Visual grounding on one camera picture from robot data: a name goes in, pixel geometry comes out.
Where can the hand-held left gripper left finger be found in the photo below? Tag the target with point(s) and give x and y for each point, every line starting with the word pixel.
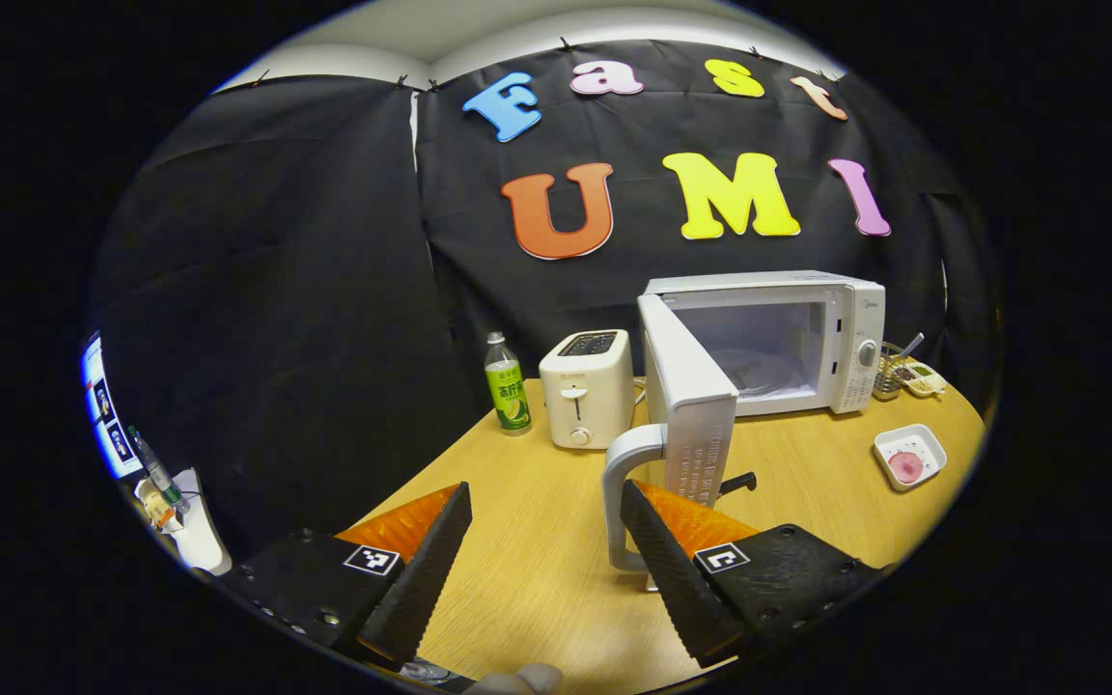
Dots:
pixel 421 569

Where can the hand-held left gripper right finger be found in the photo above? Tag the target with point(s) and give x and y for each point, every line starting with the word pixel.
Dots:
pixel 672 569

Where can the white square plate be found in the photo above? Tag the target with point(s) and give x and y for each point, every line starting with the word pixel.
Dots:
pixel 932 447

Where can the white microwave oven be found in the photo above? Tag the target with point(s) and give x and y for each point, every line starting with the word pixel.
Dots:
pixel 846 328

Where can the green label drink bottle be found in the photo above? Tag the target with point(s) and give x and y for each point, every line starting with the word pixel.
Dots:
pixel 508 391

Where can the white toaster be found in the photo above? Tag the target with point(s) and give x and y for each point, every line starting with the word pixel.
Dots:
pixel 585 386

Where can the slim dark bottle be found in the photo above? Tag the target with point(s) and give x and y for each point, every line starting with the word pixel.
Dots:
pixel 155 470

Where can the black backdrop cloth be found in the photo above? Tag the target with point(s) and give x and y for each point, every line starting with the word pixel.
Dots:
pixel 324 290

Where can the white divided dish of beans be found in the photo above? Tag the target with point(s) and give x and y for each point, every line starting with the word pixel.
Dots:
pixel 923 378

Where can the metal spoon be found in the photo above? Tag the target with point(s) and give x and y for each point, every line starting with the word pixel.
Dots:
pixel 911 345

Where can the computer monitor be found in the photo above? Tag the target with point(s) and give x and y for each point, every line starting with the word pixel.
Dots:
pixel 102 405

